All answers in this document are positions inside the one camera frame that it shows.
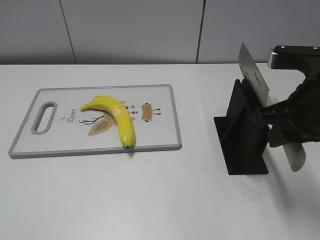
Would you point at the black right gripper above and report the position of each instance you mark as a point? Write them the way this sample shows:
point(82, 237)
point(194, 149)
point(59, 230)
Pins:
point(297, 119)

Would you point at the white-handled kitchen knife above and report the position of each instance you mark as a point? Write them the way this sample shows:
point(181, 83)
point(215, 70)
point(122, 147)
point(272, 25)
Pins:
point(294, 151)

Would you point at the yellow plastic banana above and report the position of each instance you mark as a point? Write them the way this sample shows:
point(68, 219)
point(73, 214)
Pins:
point(122, 117)

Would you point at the black knife stand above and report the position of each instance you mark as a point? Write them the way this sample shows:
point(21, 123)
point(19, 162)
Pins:
point(242, 141)

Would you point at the white grey-rimmed cutting board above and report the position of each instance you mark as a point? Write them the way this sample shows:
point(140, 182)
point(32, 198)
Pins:
point(55, 126)

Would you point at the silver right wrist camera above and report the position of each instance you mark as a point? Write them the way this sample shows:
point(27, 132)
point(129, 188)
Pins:
point(305, 59)

